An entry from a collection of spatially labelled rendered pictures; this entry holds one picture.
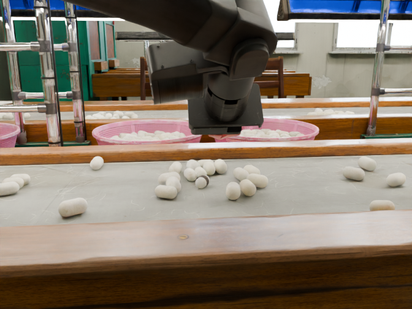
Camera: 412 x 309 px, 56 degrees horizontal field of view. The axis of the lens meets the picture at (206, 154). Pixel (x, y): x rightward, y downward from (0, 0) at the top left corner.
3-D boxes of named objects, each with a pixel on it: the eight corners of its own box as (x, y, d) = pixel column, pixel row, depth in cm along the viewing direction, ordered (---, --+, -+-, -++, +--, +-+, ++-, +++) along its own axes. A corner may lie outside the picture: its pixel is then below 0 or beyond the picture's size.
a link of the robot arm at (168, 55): (274, 46, 36) (250, -21, 40) (151, 63, 35) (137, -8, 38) (252, 112, 47) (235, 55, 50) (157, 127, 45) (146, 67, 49)
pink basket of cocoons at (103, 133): (224, 173, 91) (225, 133, 88) (110, 192, 79) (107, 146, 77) (179, 148, 114) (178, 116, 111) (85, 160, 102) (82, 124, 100)
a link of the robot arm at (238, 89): (267, 67, 42) (254, 27, 45) (205, 76, 41) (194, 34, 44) (255, 101, 49) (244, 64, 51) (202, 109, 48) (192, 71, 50)
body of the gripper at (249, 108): (186, 91, 56) (187, 59, 49) (256, 90, 57) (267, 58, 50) (188, 132, 53) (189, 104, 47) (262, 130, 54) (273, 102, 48)
